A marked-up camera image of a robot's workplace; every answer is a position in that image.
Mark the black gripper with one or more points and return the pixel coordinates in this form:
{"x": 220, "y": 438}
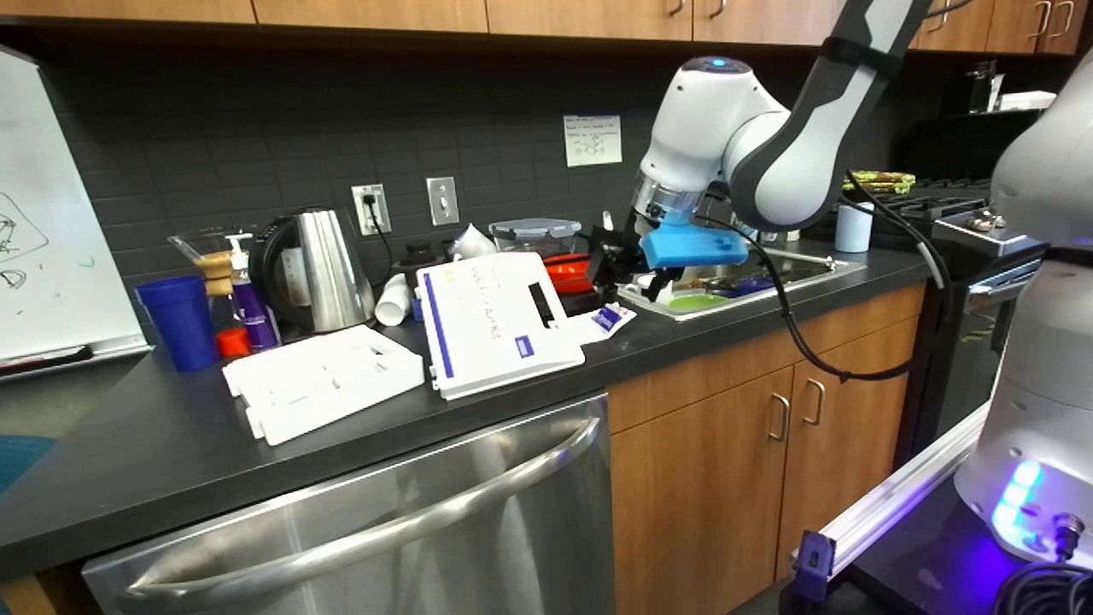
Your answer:
{"x": 691, "y": 282}

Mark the white first aid packet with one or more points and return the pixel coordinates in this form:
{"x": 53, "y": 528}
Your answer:
{"x": 600, "y": 326}

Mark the white first aid box lid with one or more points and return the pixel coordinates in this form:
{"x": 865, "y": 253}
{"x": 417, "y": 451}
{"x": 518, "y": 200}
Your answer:
{"x": 492, "y": 323}

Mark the white first aid box base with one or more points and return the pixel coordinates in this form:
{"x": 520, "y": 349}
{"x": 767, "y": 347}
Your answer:
{"x": 308, "y": 383}

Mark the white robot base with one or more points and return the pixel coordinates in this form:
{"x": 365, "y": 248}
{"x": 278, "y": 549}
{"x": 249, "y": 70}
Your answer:
{"x": 1034, "y": 466}

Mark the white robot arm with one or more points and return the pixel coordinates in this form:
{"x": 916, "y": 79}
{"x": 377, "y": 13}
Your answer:
{"x": 784, "y": 166}

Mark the stainless steel sink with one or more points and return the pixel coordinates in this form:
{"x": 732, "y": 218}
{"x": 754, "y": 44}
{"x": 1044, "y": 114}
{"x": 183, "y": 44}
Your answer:
{"x": 757, "y": 282}

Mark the green bowl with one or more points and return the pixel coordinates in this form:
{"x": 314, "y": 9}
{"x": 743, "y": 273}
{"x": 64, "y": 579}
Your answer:
{"x": 694, "y": 301}

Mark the red bowl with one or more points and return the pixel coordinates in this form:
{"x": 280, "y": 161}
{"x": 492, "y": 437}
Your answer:
{"x": 569, "y": 276}

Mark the black dish rack tray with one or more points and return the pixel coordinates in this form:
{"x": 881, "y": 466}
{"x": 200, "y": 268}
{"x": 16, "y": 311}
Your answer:
{"x": 472, "y": 244}

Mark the light blue canister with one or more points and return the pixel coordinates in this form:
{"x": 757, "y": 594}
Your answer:
{"x": 856, "y": 228}

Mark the wooden base cabinet doors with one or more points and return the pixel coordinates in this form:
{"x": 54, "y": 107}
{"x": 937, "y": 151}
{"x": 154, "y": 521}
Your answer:
{"x": 722, "y": 463}

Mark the white plastic cup lying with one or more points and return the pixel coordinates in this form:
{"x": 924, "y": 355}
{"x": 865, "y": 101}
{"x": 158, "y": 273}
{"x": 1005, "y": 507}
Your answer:
{"x": 395, "y": 301}

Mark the stainless steel dishwasher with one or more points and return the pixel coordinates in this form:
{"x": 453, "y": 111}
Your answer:
{"x": 504, "y": 521}

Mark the black gas stove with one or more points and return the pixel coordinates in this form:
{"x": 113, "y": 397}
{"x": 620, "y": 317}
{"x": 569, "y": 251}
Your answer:
{"x": 963, "y": 323}

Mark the stainless steel electric kettle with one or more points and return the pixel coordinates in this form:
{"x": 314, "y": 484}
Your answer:
{"x": 332, "y": 292}

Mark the wooden upper cabinets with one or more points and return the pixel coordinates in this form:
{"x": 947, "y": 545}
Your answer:
{"x": 949, "y": 24}

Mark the purple soap bottle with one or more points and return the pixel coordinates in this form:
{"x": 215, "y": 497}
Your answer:
{"x": 255, "y": 317}

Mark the glass jar with cork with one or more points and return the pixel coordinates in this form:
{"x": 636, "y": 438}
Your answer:
{"x": 208, "y": 253}

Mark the blue plastic cup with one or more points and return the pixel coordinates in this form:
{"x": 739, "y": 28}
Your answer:
{"x": 179, "y": 311}

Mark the whiteboard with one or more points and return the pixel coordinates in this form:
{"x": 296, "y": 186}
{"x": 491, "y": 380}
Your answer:
{"x": 64, "y": 299}

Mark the blue floor mat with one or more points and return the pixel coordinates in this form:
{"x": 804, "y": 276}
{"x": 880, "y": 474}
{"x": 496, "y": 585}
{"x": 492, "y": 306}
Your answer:
{"x": 17, "y": 457}

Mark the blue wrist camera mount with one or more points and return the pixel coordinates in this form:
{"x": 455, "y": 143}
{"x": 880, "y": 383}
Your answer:
{"x": 683, "y": 244}

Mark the white paper wall notice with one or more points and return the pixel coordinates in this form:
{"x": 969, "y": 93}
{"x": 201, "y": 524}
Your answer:
{"x": 593, "y": 143}

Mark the white light switch plate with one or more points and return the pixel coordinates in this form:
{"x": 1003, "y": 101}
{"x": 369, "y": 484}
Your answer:
{"x": 440, "y": 200}

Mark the white wall outlet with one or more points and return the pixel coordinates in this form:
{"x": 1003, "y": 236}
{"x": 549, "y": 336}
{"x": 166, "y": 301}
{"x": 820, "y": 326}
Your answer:
{"x": 369, "y": 209}

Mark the aluminium rail with blue cap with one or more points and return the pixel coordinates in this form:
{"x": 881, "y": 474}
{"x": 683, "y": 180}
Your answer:
{"x": 825, "y": 554}

